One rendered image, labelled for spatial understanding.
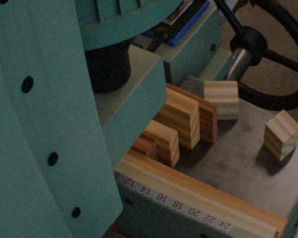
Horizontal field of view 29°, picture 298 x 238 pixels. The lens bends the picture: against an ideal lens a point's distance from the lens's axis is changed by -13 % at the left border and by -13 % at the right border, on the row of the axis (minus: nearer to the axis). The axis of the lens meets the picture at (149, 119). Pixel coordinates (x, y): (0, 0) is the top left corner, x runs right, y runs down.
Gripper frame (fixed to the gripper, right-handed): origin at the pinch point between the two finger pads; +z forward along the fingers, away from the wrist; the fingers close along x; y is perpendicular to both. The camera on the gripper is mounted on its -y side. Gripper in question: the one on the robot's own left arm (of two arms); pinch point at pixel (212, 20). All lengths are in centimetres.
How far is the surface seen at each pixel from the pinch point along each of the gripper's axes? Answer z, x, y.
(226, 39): -18, 37, 96
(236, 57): 6.5, -11.4, -10.3
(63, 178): 29, -22, -57
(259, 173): 21.2, -27.7, -26.1
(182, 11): 7.5, -10.0, -30.4
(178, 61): 13.6, -11.4, -27.7
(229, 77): 10.3, -12.4, -12.1
